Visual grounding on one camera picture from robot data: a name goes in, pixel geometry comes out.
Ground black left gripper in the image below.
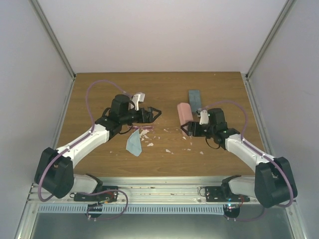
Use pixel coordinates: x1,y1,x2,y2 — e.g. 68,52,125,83
121,107,161,125

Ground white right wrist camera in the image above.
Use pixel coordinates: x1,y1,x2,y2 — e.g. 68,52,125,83
196,109,209,125

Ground aluminium corner post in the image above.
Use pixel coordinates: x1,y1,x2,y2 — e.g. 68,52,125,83
29,0,76,81
245,0,296,81

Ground grey slotted cable duct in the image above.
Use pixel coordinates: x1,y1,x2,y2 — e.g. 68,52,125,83
38,204,224,215

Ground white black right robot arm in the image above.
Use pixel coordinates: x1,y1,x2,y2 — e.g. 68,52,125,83
177,103,298,208

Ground light blue cleaning cloth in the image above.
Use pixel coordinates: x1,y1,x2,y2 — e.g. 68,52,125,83
126,130,142,157

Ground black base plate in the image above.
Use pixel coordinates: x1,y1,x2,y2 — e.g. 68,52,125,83
70,185,119,203
197,186,250,203

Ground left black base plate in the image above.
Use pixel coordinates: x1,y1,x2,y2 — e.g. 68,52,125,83
70,185,119,203

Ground left aluminium corner post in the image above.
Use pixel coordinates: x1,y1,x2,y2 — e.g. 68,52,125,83
29,0,76,81

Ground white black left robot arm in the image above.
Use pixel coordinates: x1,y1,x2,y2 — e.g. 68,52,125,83
34,93,161,201

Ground pink clear glasses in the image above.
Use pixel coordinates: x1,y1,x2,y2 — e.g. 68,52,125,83
127,125,154,131

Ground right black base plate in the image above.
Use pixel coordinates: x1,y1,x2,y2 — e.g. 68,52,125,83
197,186,250,203

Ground pink glasses case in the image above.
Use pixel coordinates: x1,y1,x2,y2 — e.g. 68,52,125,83
177,103,193,126

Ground aluminium table edge rail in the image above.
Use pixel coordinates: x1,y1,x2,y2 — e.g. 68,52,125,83
27,177,297,205

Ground right aluminium corner post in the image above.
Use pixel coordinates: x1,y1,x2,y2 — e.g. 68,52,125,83
245,0,296,81

